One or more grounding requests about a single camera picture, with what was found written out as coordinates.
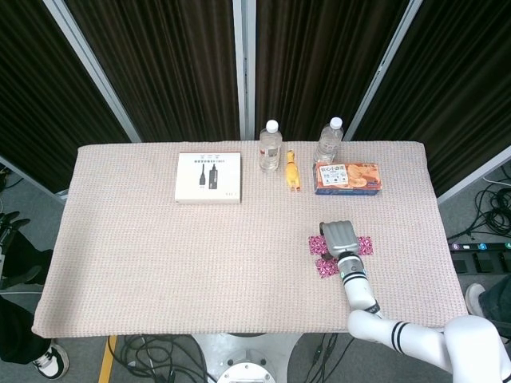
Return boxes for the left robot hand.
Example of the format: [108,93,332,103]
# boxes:
[0,211,43,290]

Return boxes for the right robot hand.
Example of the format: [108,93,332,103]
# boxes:
[318,219,359,261]

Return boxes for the person leg black trousers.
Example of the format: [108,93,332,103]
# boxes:
[11,231,53,286]
[0,294,47,366]

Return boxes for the orange blue biscuit box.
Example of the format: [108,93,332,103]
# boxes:
[313,161,383,196]

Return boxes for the yellow rubber chicken toy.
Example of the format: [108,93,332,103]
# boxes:
[283,149,303,193]

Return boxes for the clear water bottle white label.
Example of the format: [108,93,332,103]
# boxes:
[312,116,344,164]

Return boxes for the clear water bottle red label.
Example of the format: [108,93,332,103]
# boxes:
[258,119,283,173]

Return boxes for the white adapter product box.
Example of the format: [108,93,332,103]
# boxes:
[174,152,243,205]

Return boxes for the black white sneaker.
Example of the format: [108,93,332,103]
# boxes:
[31,338,69,381]

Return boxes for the beige waffle tablecloth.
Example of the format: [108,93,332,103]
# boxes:
[30,140,471,338]

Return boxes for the dark pleated curtain panel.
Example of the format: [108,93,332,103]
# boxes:
[353,0,511,199]
[63,0,241,143]
[255,0,406,141]
[0,0,135,192]

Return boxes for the grey person shoe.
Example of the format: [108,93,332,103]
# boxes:
[465,282,496,340]

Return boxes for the yellow floor tape strip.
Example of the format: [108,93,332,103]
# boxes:
[98,334,119,383]

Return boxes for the person leg dark trousers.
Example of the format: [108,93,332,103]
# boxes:
[478,273,511,332]

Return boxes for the grey metal frame post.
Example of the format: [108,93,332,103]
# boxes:
[0,154,69,205]
[342,0,424,141]
[42,0,141,143]
[232,0,257,141]
[436,144,511,205]

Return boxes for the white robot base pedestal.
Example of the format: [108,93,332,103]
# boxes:
[191,333,303,383]

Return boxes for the black floor cable bundle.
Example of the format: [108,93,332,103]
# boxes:
[119,334,216,383]
[465,175,511,240]

